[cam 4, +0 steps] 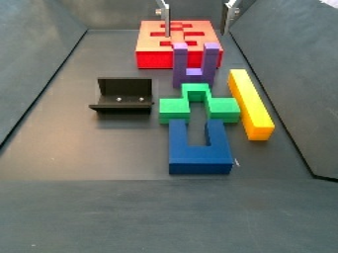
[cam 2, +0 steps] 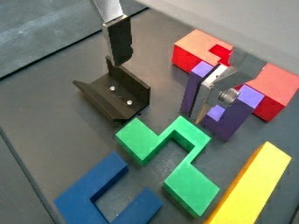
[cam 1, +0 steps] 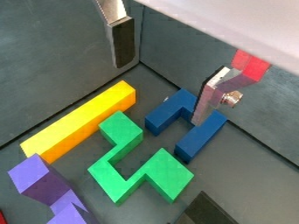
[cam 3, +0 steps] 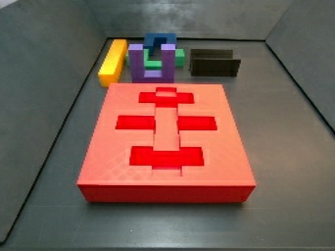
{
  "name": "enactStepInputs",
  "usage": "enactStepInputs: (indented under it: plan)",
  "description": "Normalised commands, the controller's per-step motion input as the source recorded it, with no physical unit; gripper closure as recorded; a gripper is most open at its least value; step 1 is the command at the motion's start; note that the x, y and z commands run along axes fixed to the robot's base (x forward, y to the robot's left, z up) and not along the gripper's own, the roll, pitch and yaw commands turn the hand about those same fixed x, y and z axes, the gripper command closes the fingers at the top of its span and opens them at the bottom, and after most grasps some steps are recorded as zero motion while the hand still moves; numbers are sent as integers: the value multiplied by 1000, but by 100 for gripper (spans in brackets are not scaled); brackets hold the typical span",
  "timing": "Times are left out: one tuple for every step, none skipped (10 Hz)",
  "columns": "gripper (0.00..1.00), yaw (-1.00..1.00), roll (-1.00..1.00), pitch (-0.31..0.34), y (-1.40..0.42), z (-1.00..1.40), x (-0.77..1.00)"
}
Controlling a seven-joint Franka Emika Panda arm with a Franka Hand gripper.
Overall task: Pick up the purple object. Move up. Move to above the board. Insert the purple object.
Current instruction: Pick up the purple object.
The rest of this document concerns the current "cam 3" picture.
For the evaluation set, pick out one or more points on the yellow long block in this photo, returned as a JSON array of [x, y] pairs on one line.
[[112, 63]]

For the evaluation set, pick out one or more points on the red puzzle board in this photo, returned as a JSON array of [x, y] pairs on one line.
[[165, 146]]

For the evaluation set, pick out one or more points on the purple U-shaped block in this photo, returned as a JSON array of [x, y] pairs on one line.
[[150, 76]]

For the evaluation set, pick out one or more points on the black block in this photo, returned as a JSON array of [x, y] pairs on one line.
[[212, 62]]

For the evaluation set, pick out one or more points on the blue arch block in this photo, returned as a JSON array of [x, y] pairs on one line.
[[154, 39]]

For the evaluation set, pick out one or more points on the green block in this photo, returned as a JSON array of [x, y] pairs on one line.
[[156, 64]]

